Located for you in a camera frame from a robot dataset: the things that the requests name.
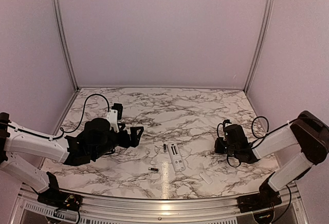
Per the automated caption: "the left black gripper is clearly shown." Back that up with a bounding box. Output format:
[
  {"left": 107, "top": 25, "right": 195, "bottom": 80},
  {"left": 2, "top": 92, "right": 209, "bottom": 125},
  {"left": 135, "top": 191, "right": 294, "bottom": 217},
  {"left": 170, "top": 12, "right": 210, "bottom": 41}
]
[{"left": 93, "top": 123, "right": 144, "bottom": 159}]

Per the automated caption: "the white battery cover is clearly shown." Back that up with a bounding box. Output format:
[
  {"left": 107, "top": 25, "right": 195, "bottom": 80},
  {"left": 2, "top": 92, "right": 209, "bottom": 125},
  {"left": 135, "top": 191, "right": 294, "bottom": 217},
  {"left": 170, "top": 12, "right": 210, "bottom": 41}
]
[{"left": 199, "top": 172, "right": 213, "bottom": 184}]

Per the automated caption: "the white remote control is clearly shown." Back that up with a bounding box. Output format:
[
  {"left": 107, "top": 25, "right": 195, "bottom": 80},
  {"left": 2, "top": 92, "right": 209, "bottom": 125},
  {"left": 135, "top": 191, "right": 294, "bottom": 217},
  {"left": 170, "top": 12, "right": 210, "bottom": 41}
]
[{"left": 167, "top": 143, "right": 186, "bottom": 172}]

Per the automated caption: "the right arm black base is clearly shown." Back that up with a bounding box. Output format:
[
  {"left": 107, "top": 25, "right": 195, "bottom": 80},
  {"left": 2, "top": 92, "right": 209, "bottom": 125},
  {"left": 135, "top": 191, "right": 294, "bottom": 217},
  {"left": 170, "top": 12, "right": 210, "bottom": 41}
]
[{"left": 237, "top": 180, "right": 282, "bottom": 213}]

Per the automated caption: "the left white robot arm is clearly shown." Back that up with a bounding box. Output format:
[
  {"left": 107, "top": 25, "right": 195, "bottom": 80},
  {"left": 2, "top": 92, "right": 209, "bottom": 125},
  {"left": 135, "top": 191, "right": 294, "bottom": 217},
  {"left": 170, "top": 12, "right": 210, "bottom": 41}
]
[{"left": 1, "top": 113, "right": 144, "bottom": 206}]

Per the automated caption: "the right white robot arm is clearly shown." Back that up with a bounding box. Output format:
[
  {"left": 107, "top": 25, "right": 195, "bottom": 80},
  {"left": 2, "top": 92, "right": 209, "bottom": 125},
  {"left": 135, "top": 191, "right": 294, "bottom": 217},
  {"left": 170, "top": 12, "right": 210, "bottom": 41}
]
[{"left": 214, "top": 110, "right": 328, "bottom": 208}]

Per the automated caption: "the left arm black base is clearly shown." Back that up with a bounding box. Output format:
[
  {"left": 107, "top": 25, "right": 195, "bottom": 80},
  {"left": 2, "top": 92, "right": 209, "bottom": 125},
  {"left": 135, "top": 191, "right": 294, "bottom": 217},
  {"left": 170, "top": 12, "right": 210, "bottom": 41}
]
[{"left": 38, "top": 189, "right": 82, "bottom": 211}]

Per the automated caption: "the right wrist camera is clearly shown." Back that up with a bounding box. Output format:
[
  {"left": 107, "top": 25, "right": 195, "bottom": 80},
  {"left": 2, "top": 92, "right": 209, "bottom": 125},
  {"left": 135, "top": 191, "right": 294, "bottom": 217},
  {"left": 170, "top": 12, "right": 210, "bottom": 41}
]
[{"left": 223, "top": 119, "right": 231, "bottom": 128}]

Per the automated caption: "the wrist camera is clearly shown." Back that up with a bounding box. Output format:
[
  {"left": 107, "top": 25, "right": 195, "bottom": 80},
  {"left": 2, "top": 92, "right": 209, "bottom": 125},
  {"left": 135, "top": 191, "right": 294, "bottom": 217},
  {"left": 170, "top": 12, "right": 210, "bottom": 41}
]
[
  {"left": 223, "top": 119, "right": 231, "bottom": 128},
  {"left": 106, "top": 103, "right": 123, "bottom": 133}
]

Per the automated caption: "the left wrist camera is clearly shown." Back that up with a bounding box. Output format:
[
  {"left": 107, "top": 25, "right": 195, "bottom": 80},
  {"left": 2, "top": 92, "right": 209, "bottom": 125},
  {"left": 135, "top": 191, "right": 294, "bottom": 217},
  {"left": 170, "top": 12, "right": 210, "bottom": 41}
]
[{"left": 106, "top": 103, "right": 123, "bottom": 133}]

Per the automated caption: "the left camera black cable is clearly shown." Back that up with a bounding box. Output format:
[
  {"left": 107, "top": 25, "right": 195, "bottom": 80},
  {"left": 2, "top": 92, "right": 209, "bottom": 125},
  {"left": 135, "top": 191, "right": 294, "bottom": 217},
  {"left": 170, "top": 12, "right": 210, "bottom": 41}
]
[{"left": 48, "top": 94, "right": 111, "bottom": 142}]

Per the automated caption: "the front aluminium rail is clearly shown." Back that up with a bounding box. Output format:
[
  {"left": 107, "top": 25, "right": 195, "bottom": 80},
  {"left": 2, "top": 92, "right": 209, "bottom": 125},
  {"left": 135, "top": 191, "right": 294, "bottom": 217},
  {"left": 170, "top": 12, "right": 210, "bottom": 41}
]
[{"left": 15, "top": 185, "right": 306, "bottom": 224}]

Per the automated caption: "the right aluminium frame post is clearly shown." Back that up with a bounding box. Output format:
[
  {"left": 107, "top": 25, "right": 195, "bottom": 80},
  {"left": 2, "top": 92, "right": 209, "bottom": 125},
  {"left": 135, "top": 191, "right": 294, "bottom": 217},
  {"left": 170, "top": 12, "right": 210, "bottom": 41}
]
[{"left": 243, "top": 0, "right": 274, "bottom": 95}]

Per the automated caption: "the aluminium frame post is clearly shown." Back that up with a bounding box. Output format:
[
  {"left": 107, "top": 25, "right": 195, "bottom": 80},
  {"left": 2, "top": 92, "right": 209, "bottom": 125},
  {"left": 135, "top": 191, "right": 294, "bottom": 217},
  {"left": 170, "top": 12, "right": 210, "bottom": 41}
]
[
  {"left": 52, "top": 0, "right": 79, "bottom": 92},
  {"left": 243, "top": 0, "right": 274, "bottom": 95}
]

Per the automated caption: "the left aluminium frame post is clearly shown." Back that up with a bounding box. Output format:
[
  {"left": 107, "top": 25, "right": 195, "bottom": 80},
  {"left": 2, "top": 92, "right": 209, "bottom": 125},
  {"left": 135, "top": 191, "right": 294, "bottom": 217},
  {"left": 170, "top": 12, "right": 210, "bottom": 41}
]
[{"left": 52, "top": 0, "right": 79, "bottom": 92}]

